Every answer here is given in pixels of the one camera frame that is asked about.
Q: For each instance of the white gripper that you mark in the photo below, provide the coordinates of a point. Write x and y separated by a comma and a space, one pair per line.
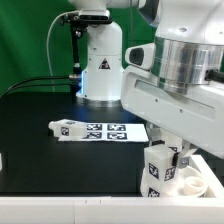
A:
197, 116

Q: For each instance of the white round stool seat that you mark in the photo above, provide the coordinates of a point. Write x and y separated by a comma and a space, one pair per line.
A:
180, 183

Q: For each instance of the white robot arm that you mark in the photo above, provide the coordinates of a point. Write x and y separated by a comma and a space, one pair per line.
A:
175, 81

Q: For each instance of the white marker sheet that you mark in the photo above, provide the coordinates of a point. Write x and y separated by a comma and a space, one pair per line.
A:
111, 132

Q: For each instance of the white L-shaped fence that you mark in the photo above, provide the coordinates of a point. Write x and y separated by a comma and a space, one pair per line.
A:
119, 210

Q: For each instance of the black camera stand pole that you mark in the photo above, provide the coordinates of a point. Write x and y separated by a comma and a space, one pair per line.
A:
75, 86

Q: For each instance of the black camera on stand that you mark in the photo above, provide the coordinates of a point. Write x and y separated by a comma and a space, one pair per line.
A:
86, 17

